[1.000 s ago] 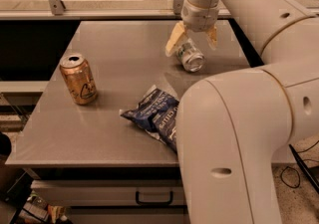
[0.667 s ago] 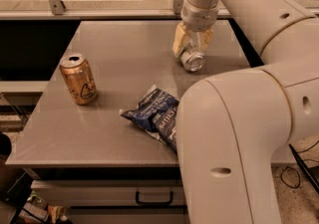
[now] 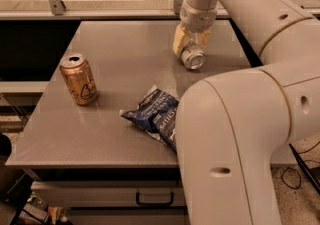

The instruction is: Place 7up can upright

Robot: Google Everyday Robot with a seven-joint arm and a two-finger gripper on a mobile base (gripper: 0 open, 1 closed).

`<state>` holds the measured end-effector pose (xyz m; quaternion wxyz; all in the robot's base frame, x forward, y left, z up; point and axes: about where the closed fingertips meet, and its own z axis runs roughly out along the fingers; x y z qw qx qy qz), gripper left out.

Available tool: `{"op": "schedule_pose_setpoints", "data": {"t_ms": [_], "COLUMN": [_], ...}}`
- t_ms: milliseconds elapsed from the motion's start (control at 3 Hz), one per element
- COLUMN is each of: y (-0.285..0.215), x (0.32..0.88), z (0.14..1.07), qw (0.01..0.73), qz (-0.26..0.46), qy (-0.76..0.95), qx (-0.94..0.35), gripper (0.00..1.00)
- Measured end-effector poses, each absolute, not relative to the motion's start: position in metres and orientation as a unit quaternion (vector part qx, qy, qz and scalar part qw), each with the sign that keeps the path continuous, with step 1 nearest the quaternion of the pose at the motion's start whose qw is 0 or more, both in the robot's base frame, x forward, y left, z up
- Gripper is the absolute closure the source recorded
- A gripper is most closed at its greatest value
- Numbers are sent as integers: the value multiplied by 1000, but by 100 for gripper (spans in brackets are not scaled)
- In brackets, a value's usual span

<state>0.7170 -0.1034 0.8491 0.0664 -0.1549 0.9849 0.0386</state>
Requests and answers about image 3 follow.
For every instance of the gold soda can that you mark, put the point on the gold soda can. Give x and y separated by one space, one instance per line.
77 74

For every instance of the clutter under table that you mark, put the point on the clutter under table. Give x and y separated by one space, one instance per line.
19 205

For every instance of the blue chip bag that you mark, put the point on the blue chip bag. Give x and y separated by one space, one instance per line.
156 115

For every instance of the silver green 7up can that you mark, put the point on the silver green 7up can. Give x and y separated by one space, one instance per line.
192 56

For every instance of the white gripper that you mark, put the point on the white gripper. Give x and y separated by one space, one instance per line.
198 19

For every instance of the grey drawer with black handle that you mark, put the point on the grey drawer with black handle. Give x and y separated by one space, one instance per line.
97 194

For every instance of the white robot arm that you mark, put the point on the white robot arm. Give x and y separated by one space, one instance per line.
229 125

